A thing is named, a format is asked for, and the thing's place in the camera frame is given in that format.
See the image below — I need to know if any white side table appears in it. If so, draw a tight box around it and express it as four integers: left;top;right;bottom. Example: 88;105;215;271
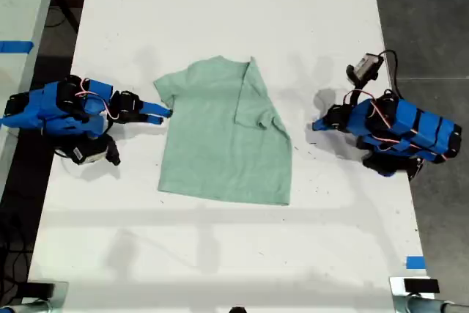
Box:
0;0;62;196

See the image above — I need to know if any grey metal pipe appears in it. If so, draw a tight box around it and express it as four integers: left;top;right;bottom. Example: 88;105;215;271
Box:
393;293;469;313

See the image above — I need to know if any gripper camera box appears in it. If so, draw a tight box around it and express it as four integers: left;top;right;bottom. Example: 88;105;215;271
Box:
356;53;385;81
70;141;111;166

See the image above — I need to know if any short blue tape strip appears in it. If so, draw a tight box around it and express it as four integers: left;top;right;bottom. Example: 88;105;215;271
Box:
405;255;427;270

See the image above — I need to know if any camera black stalk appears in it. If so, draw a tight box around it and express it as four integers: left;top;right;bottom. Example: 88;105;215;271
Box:
345;65;367;89
104;136;122;167

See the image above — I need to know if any camera black cable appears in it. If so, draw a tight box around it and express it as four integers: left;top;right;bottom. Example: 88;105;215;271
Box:
53;147;76;163
379;48;401;100

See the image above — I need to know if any red white arm wire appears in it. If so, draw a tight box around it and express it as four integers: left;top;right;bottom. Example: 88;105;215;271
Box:
341;89;448;162
74;77;122;122

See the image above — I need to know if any metal table bracket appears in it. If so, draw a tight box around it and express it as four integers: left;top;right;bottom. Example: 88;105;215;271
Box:
388;276;441;305
26;279;70;307

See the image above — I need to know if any pale green T-shirt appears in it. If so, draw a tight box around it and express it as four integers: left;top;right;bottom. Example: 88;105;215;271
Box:
152;55;293;207

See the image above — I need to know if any small black block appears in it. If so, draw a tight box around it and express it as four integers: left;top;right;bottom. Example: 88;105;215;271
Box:
403;279;440;294
26;281;56;298

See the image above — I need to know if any long blue tape strip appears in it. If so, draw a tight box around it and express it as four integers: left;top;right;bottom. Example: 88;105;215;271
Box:
0;40;35;54

